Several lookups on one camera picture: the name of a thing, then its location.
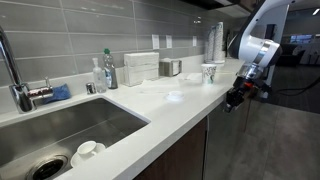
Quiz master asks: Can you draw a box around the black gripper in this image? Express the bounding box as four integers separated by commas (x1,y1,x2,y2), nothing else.
223,77,254,113

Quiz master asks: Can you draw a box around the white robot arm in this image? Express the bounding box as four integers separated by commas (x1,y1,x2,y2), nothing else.
224,0,296,112

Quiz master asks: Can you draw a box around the stainless steel dishwasher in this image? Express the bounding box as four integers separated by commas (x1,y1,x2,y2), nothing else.
204,100,250,180

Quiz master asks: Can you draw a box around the chrome countertop button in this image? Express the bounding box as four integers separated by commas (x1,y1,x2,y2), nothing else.
86,82,96,95

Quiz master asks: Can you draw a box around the white patterned paper cup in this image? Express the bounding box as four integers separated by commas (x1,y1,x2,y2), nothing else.
201,64,217,85

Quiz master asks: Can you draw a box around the white crumpled paper napkin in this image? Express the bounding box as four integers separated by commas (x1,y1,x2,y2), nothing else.
177,73,202,83

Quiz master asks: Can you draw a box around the right stack of paper cups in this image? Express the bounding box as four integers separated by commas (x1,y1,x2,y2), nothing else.
214,22,223,62

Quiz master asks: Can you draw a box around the stack of paper cups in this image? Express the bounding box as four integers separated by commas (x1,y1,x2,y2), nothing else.
214,22,223,62
206,26,216,62

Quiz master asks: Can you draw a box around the left stack of paper cups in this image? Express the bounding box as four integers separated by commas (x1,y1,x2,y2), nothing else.
206,26,216,62

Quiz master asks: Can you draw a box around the dark wood cabinet door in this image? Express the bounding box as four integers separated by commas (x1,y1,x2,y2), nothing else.
133,119,207,180

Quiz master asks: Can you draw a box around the metal napkin holder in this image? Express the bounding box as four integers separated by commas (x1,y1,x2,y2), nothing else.
159,58,182,77

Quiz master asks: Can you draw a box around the white paper towel stack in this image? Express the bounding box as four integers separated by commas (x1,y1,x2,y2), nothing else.
124,52,159,86

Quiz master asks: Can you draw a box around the green capped dish soap bottle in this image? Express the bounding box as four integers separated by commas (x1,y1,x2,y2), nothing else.
103,48,118,89

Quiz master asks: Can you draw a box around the clear soap pump bottle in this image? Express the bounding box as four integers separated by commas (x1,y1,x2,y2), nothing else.
92,58,107,93

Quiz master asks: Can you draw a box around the white cup in sink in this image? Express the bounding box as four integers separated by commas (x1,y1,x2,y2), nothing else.
77,141,97,157

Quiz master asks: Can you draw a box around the white saucer in sink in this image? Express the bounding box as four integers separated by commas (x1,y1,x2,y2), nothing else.
70,142,106,167

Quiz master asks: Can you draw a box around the blue sponge cloth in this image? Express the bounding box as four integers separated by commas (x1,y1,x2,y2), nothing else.
43,84,71,104

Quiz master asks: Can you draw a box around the stainless steel sink basin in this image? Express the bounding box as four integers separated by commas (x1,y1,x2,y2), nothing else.
0,99,147,180

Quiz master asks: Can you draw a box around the black sink drain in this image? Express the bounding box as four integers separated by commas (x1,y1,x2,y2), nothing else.
25,155,68,180

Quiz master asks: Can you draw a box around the chrome kitchen faucet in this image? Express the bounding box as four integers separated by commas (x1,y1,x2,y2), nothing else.
0,26,53,114

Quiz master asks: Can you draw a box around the white wall outlet right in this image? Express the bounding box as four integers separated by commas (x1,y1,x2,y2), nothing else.
192,36,197,47

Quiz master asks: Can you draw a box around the white wall outlet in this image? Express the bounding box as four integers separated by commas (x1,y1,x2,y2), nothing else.
192,36,197,47
152,34,160,49
166,35,172,48

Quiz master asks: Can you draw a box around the white wall outlet middle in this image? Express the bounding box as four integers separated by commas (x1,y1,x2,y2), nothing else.
166,35,172,48

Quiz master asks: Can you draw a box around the black cable on floor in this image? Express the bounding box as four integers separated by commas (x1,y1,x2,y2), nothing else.
273,77,320,98

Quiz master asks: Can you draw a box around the white wall outlet left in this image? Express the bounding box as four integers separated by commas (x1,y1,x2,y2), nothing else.
152,34,160,49

